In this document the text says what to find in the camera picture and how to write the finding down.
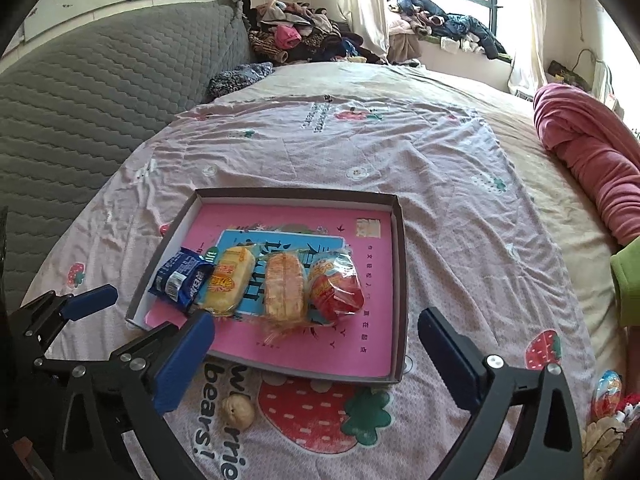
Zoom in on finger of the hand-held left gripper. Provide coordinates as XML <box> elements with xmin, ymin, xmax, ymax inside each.
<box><xmin>40</xmin><ymin>322</ymin><xmax>182</xmax><ymax>368</ymax></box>
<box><xmin>9</xmin><ymin>283</ymin><xmax>120</xmax><ymax>361</ymax></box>

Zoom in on shallow cardboard box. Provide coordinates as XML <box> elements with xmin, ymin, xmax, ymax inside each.
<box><xmin>124</xmin><ymin>187</ymin><xmax>409</xmax><ymax>386</ymax></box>

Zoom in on rolled pink blanket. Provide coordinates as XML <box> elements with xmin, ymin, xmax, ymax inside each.
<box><xmin>532</xmin><ymin>82</ymin><xmax>640</xmax><ymax>247</ymax></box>

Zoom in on pink printed book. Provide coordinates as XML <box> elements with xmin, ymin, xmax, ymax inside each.
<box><xmin>146</xmin><ymin>199</ymin><xmax>397</xmax><ymax>381</ymax></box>

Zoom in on strawberry printed pink blanket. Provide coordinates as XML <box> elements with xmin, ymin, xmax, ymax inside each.
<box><xmin>20</xmin><ymin>91</ymin><xmax>601</xmax><ymax>480</ymax></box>

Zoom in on beige bed sheet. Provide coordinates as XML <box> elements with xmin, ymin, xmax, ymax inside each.
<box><xmin>215</xmin><ymin>62</ymin><xmax>640</xmax><ymax>361</ymax></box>

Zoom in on small round pastry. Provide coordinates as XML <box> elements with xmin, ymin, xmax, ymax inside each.
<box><xmin>222</xmin><ymin>394</ymin><xmax>256</xmax><ymax>427</ymax></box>

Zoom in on pile of dark jackets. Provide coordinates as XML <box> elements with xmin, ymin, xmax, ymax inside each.
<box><xmin>385</xmin><ymin>0</ymin><xmax>509</xmax><ymax>61</ymax></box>

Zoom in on yellow cake packet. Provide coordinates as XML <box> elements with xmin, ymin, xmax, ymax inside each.
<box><xmin>196</xmin><ymin>245</ymin><xmax>257</xmax><ymax>317</ymax></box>

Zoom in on cream curtain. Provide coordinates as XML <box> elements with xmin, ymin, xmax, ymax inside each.
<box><xmin>337</xmin><ymin>0</ymin><xmax>392</xmax><ymax>59</ymax></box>
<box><xmin>507</xmin><ymin>0</ymin><xmax>549</xmax><ymax>94</ymax></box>

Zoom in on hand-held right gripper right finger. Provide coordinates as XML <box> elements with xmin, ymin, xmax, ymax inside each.
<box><xmin>417</xmin><ymin>307</ymin><xmax>585</xmax><ymax>480</ymax></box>

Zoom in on round colourful snack packet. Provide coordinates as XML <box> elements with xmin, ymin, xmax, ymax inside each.
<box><xmin>591</xmin><ymin>370</ymin><xmax>624</xmax><ymax>421</ymax></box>

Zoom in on green cloth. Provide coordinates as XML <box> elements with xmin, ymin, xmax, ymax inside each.
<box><xmin>609</xmin><ymin>237</ymin><xmax>640</xmax><ymax>329</ymax></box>

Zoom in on white lace cloth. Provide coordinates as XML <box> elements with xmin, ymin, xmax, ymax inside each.
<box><xmin>582</xmin><ymin>407</ymin><xmax>632</xmax><ymax>480</ymax></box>

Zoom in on white appliance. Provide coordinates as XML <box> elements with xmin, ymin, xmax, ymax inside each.
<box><xmin>590</xmin><ymin>60</ymin><xmax>626</xmax><ymax>112</ymax></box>

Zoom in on red snack packet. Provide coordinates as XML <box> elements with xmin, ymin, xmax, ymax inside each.
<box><xmin>306</xmin><ymin>249</ymin><xmax>366</xmax><ymax>324</ymax></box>

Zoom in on grey quilted headboard cover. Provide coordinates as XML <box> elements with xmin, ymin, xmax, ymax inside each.
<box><xmin>0</xmin><ymin>0</ymin><xmax>252</xmax><ymax>312</ymax></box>

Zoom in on orange biscuit packet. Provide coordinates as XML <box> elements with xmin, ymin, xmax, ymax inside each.
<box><xmin>257</xmin><ymin>251</ymin><xmax>314</xmax><ymax>347</ymax></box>

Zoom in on dark flat object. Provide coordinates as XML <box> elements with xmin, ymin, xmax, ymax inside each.
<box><xmin>547</xmin><ymin>60</ymin><xmax>591</xmax><ymax>89</ymax></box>

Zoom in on pile of mixed clothes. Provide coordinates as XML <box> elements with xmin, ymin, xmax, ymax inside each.
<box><xmin>232</xmin><ymin>0</ymin><xmax>389</xmax><ymax>66</ymax></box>

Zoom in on blue snack packet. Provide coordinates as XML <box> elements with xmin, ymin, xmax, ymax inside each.
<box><xmin>149</xmin><ymin>247</ymin><xmax>215</xmax><ymax>317</ymax></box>

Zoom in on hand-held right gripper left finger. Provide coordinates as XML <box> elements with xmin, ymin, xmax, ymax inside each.
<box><xmin>60</xmin><ymin>310</ymin><xmax>217</xmax><ymax>480</ymax></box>

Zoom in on dark patterned cloth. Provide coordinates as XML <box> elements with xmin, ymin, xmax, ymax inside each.
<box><xmin>206</xmin><ymin>61</ymin><xmax>275</xmax><ymax>101</ymax></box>

